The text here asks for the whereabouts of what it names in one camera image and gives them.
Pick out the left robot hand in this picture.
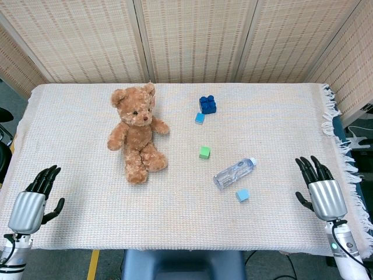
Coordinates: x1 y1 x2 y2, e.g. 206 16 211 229
7 164 66 235

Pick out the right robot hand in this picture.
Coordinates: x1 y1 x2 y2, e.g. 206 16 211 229
294 155 349 221

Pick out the brown teddy bear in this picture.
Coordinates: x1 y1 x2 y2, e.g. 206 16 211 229
107 82 170 185

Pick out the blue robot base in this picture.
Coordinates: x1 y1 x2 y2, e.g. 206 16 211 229
121 249 246 280

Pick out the black chair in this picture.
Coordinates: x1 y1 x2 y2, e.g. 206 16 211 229
0 107 15 185

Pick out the light blue cube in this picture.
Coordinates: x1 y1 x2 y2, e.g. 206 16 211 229
235 188 251 203

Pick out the clear plastic water bottle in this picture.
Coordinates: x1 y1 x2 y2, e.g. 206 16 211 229
213 157 258 191

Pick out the white woven fringed tablecloth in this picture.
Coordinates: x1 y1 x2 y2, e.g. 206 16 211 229
0 82 373 258

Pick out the dark blue building brick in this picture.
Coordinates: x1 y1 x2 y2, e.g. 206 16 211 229
199 94 217 116

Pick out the woven folding screen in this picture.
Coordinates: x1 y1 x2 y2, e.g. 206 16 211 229
0 0 373 120

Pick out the blue table frame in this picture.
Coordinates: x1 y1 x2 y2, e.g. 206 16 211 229
333 109 373 222

